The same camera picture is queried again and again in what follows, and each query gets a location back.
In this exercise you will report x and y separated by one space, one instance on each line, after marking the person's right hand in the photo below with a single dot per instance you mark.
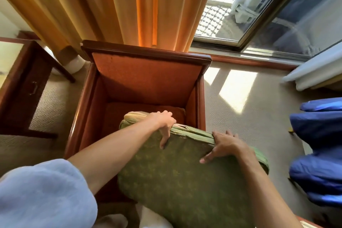
229 145

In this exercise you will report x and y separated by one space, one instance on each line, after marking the person's left hand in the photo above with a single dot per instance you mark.
164 122

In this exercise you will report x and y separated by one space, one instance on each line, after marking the orange armchair with wooden frame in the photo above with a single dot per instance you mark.
147 81

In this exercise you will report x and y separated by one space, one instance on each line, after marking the green patterned cushion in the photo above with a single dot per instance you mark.
187 182

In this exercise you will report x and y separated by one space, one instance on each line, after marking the person's right forearm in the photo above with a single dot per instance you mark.
267 198

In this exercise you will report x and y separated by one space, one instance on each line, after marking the person's left forearm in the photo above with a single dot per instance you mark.
112 155

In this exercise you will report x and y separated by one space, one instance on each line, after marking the wooden baseboard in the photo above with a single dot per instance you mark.
28 35
253 62

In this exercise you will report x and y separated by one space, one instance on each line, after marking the blue fabric bundle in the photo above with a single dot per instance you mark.
320 174

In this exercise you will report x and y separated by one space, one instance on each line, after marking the white bed sheet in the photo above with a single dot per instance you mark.
320 72

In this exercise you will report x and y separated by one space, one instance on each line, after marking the orange yellow curtain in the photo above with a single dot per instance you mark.
120 6

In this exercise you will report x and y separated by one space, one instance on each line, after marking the wooden glass-top side table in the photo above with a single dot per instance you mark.
37 81

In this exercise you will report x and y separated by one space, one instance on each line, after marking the dark framed glass window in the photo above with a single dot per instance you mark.
270 14

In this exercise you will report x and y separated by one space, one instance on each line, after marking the pale blue shirt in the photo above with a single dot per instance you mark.
40 195

